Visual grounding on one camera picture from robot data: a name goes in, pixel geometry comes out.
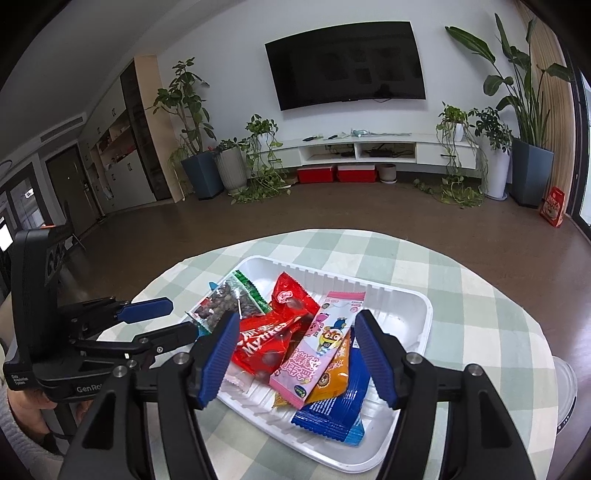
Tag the white television console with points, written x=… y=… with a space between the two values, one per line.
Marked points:
x=434 y=152

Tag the tall plant in blue pot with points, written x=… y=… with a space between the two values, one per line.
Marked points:
x=203 y=175

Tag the pale pink snack packet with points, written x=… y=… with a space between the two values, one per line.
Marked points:
x=238 y=382

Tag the white wall cabinet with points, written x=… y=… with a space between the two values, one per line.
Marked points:
x=129 y=170

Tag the person's left forearm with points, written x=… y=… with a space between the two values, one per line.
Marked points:
x=18 y=443

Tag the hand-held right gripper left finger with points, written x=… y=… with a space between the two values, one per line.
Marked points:
x=217 y=360

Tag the pink cartoon snack packet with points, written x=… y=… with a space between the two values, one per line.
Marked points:
x=314 y=350

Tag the green checked tablecloth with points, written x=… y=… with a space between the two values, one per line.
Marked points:
x=461 y=300

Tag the orange snack packet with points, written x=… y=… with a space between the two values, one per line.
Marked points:
x=332 y=374

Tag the dark blue snack packet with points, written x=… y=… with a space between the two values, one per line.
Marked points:
x=337 y=410

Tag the white plastic tray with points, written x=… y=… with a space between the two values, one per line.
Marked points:
x=406 y=318

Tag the red storage box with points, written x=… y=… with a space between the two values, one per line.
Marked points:
x=316 y=174
x=356 y=173

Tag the translucent plastic container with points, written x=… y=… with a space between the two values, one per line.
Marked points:
x=565 y=397

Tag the leafy plant in white pot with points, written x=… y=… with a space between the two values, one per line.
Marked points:
x=496 y=170

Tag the red paper bag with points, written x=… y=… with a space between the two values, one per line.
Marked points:
x=552 y=207

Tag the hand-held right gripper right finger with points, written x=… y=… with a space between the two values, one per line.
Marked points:
x=374 y=355

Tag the large-leaf plant in blue pot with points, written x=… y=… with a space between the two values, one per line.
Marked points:
x=531 y=175

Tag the person's left hand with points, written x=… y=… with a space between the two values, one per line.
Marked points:
x=27 y=406

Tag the plant in ribbed white pot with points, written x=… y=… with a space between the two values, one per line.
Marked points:
x=231 y=168

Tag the small white plant pot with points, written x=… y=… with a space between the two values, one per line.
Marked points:
x=387 y=173

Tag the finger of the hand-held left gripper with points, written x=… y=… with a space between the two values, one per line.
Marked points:
x=171 y=334
x=147 y=310

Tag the teal item on console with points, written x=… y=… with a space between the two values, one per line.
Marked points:
x=359 y=133

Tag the trailing pothos plant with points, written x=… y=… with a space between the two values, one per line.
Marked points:
x=261 y=134

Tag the green clear nut packet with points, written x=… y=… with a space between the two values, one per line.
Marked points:
x=231 y=295

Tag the red snack packet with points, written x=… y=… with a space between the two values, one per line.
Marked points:
x=268 y=341

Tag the trailing pothos in white pot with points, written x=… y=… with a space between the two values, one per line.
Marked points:
x=455 y=124

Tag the dark brown door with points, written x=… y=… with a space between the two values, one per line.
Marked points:
x=71 y=184

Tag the black wall television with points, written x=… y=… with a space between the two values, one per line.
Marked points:
x=346 y=64

